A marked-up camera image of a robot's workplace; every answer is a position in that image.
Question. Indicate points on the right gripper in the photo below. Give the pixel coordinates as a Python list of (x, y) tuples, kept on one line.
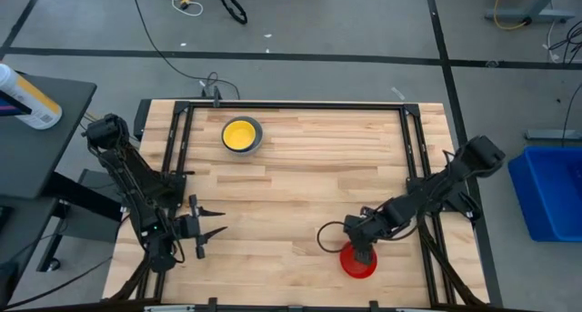
[(361, 232)]

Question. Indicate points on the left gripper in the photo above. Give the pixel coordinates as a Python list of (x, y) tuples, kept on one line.
[(188, 226)]

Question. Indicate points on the red bowl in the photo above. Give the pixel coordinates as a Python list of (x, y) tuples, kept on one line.
[(359, 271)]

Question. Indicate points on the yellow bowl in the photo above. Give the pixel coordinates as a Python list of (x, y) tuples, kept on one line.
[(238, 134)]

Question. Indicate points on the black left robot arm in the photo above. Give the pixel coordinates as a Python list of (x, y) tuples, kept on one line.
[(132, 175)]

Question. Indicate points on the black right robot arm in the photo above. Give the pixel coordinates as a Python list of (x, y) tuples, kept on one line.
[(477, 157)]

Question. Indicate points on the grey bowl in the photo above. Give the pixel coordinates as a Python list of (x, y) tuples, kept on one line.
[(243, 152)]

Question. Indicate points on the black side table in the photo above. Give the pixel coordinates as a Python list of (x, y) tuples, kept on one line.
[(41, 153)]

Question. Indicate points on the blue plastic bin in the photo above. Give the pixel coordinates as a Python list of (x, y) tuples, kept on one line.
[(550, 194)]

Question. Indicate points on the white yellow wipes canister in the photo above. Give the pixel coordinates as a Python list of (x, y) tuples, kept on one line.
[(36, 107)]

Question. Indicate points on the grey flat desk foot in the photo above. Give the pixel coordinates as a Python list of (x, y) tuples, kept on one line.
[(550, 135)]

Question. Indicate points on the dark flat device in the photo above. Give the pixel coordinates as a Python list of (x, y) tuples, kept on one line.
[(11, 103)]

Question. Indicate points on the grey desk leg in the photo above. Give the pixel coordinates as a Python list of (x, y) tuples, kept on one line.
[(541, 15)]

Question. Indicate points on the black frame bracket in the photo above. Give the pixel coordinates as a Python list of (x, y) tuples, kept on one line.
[(374, 306), (212, 304)]

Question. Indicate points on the black frame-mounted clamp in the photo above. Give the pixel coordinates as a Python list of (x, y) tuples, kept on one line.
[(216, 96)]

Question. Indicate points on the black aluminium table frame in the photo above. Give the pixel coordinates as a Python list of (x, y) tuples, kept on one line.
[(295, 105)]

